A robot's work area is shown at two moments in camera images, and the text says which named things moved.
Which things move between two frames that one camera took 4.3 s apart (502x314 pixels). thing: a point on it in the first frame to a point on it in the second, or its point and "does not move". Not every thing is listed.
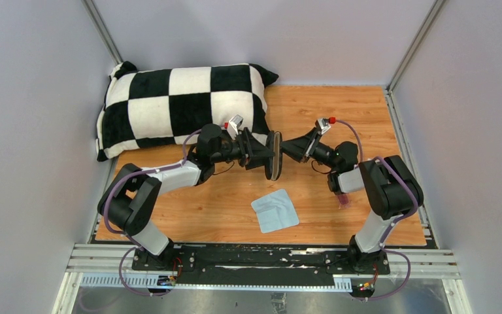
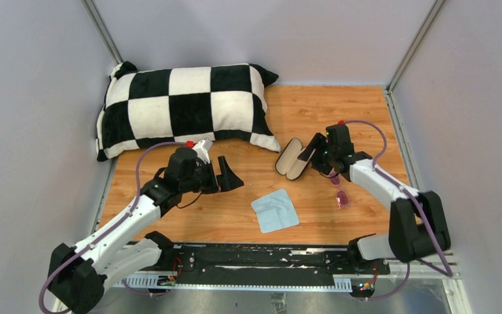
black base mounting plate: x=259 y=263 does not move
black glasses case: x=273 y=164 to x=289 y=163
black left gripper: x=251 y=153 to x=226 y=181
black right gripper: x=302 y=148 to x=317 y=140
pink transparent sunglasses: x=343 y=199 does not move
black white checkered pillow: x=168 y=106 does not move
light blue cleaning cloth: x=275 y=212 does not move
